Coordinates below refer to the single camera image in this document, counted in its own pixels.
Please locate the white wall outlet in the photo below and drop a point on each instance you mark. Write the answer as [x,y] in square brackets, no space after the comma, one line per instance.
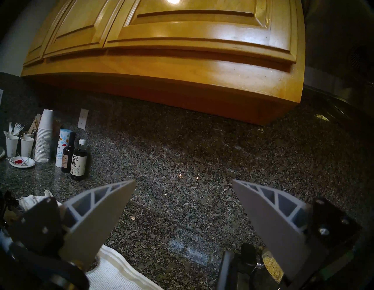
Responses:
[83,119]
[1,97]

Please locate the white salt canister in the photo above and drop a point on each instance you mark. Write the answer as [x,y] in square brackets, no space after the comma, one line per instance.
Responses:
[60,146]

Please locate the red sauce packet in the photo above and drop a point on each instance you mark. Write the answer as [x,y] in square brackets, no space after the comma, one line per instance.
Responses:
[19,160]

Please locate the wooden wall cabinet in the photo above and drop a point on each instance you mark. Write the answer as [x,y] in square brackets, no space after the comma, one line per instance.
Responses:
[175,52]

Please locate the pan with yellow food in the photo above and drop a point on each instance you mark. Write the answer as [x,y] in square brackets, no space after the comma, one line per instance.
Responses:
[273,266]

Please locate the paper cup holding sticks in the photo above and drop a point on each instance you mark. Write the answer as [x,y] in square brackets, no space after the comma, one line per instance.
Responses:
[28,134]

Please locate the white capped soy sauce bottle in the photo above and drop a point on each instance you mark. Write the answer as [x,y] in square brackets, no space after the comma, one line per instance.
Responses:
[79,165]

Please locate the small white plate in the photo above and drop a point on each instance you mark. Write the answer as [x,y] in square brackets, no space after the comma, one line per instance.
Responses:
[22,163]

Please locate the tan wooden stick bundle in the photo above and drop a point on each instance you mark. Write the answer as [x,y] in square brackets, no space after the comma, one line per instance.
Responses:
[35,122]

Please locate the white beige striped towel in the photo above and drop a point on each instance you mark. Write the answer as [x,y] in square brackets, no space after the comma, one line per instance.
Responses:
[122,274]

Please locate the white paper cup stack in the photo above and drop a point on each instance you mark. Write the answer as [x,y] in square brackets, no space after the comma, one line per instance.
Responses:
[44,137]

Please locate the small dark glass bottle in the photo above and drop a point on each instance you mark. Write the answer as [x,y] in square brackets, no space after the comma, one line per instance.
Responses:
[67,159]

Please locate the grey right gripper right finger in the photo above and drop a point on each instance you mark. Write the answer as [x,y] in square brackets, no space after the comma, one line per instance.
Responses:
[274,222]

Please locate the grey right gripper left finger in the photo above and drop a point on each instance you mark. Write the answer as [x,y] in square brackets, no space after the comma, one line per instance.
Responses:
[93,222]

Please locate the white plastic fork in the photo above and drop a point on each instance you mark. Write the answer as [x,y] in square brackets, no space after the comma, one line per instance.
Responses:
[17,128]
[10,127]

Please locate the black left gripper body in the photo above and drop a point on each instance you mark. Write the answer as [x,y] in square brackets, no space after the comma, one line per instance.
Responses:
[7,207]

